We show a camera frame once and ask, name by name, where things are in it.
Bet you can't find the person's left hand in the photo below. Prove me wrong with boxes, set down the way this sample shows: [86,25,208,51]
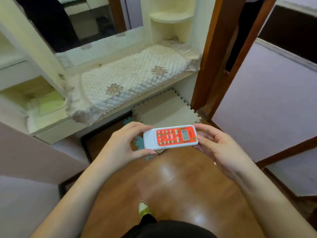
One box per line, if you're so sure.
[98,121,157,175]

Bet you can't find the person's right hand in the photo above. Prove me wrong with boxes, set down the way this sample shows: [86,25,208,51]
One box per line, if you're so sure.
[193,123,256,183]

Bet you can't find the white and orange remote control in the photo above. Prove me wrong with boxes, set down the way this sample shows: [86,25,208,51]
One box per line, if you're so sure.
[143,124,199,150]

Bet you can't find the person's right forearm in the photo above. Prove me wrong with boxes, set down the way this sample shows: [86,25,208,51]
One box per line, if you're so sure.
[233,163,317,238]

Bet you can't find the person's left forearm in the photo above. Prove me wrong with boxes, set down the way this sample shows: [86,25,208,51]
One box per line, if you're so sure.
[30,160,124,238]

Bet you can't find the beige foam puzzle mat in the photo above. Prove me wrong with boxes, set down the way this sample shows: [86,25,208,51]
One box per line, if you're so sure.
[132,88,202,129]

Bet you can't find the white and green shoe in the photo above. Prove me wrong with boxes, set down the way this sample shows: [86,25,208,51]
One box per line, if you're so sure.
[138,200,150,219]

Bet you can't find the lavender door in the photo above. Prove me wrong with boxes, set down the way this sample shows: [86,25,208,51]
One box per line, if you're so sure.
[211,38,317,163]

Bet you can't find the black trousers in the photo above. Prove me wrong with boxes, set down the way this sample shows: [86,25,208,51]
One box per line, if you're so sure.
[121,214,219,238]

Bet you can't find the white quilted floral cloth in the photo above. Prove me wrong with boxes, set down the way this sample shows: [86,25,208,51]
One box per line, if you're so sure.
[64,39,202,126]

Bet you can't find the cream drawer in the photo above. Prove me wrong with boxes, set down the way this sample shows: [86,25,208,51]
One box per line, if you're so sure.
[34,118,90,145]

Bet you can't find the cream corner shelf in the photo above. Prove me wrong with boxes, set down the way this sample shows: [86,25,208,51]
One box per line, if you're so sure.
[148,0,196,45]

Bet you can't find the cream dressing table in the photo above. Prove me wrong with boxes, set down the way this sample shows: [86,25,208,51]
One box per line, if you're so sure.
[0,0,216,145]

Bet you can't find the dressing table mirror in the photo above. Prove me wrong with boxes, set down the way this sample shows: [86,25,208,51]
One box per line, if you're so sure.
[14,0,144,54]

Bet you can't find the brown wooden door frame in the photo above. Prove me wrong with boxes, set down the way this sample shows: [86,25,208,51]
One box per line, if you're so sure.
[190,0,278,120]

